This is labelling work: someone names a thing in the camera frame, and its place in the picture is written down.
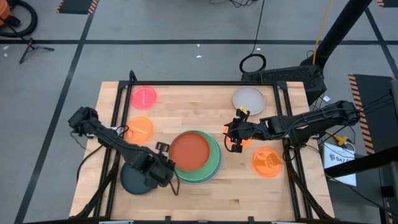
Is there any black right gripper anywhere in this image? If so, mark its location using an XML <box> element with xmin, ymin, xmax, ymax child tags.
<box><xmin>223</xmin><ymin>107</ymin><xmax>270</xmax><ymax>154</ymax></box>

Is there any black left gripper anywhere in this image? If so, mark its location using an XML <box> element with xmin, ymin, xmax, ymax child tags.
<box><xmin>136</xmin><ymin>141</ymin><xmax>176</xmax><ymax>188</ymax></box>

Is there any orange translucent small plate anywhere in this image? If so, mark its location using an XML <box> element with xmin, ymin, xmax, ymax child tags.
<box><xmin>223</xmin><ymin>125</ymin><xmax>254</xmax><ymax>149</ymax></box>
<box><xmin>252</xmin><ymin>147</ymin><xmax>284</xmax><ymax>179</ymax></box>
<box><xmin>126</xmin><ymin>116</ymin><xmax>155</xmax><ymax>146</ymax></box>

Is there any terracotta brown plastic plate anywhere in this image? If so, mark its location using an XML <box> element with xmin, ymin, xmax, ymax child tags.
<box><xmin>169</xmin><ymin>131</ymin><xmax>211</xmax><ymax>172</ymax></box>

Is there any dark grey plastic plate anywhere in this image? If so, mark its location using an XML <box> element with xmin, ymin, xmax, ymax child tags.
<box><xmin>119</xmin><ymin>161</ymin><xmax>160</xmax><ymax>196</ymax></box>

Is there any light green large plate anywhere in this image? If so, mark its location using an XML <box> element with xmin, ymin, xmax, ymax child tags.
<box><xmin>169</xmin><ymin>129</ymin><xmax>221</xmax><ymax>184</ymax></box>

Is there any light blue large plate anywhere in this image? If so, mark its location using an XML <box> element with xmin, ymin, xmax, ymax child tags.
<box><xmin>169</xmin><ymin>130</ymin><xmax>224</xmax><ymax>185</ymax></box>

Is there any pink translucent small plate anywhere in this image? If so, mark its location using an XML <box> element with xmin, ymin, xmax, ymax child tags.
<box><xmin>130</xmin><ymin>86</ymin><xmax>158</xmax><ymax>111</ymax></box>

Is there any black computer case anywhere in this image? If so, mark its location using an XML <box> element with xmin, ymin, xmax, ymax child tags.
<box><xmin>241</xmin><ymin>64</ymin><xmax>327</xmax><ymax>106</ymax></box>

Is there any white printed box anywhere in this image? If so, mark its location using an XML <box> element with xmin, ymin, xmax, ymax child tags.
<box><xmin>322</xmin><ymin>142</ymin><xmax>357</xmax><ymax>187</ymax></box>

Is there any black metal beam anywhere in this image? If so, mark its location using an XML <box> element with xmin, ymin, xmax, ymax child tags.
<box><xmin>324</xmin><ymin>145</ymin><xmax>398</xmax><ymax>179</ymax></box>

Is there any hazard-striped black platform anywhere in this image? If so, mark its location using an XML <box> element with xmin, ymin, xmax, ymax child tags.
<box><xmin>348</xmin><ymin>73</ymin><xmax>398</xmax><ymax>155</ymax></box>

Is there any black upright stand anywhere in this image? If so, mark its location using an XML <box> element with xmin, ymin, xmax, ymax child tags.
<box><xmin>378</xmin><ymin>161</ymin><xmax>398</xmax><ymax>224</ymax></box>

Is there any black tripod stand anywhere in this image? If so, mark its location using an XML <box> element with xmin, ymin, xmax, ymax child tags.
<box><xmin>18</xmin><ymin>37</ymin><xmax>55</xmax><ymax>65</ymax></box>

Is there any orange vacuum cleaner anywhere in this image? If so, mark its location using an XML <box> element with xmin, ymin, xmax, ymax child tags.
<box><xmin>0</xmin><ymin>0</ymin><xmax>12</xmax><ymax>27</ymax></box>

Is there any black metal table frame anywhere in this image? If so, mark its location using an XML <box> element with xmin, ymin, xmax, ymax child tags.
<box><xmin>73</xmin><ymin>70</ymin><xmax>335</xmax><ymax>222</ymax></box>

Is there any black hanging cable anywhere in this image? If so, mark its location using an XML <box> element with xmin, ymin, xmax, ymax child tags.
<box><xmin>238</xmin><ymin>0</ymin><xmax>267</xmax><ymax>74</ymax></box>

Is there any yellow cable plug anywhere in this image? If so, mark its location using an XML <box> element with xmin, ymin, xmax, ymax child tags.
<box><xmin>325</xmin><ymin>129</ymin><xmax>349</xmax><ymax>147</ymax></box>

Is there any black cable tangle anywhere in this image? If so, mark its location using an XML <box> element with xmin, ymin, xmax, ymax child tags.
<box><xmin>210</xmin><ymin>0</ymin><xmax>259</xmax><ymax>9</ymax></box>

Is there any yellow cable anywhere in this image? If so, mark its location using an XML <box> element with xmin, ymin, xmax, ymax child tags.
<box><xmin>312</xmin><ymin>0</ymin><xmax>333</xmax><ymax>65</ymax></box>

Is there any black slanted stand post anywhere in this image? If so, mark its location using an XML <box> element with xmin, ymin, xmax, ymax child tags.
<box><xmin>300</xmin><ymin>0</ymin><xmax>373</xmax><ymax>68</ymax></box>

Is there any black vacuum hose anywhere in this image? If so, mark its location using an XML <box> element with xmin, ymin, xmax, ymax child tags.
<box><xmin>0</xmin><ymin>0</ymin><xmax>39</xmax><ymax>39</ymax></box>

